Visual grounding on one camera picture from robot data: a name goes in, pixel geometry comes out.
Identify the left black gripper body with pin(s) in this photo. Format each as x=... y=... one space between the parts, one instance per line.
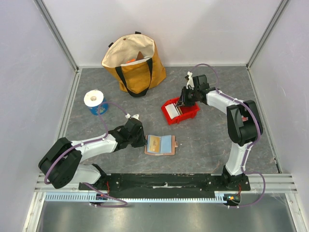
x=136 y=140

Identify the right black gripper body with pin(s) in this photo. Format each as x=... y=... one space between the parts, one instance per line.
x=185 y=95

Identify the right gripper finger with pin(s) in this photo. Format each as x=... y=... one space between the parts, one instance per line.
x=185 y=92
x=179 y=103

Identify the yellow credit card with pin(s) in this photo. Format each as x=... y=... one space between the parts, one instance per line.
x=153 y=144

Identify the tan leather card holder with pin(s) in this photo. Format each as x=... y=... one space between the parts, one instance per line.
x=167 y=147

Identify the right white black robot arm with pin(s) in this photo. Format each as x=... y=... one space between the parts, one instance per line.
x=243 y=122

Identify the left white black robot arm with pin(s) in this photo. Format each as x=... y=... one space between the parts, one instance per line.
x=62 y=164

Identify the white card stack in bin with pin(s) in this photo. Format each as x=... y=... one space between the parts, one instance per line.
x=171 y=110

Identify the brown card in bin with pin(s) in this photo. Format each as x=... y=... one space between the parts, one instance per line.
x=178 y=108

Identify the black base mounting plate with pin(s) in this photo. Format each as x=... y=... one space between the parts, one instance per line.
x=159 y=186

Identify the red rectangular box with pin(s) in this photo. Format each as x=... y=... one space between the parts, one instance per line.
x=244 y=118

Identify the yellow canvas tote bag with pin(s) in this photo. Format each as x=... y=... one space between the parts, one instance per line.
x=138 y=77

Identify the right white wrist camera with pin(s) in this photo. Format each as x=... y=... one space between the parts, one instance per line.
x=190 y=82

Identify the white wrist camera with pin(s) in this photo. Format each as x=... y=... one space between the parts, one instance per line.
x=190 y=82
x=132 y=118

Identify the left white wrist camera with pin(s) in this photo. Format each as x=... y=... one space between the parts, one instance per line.
x=132 y=118

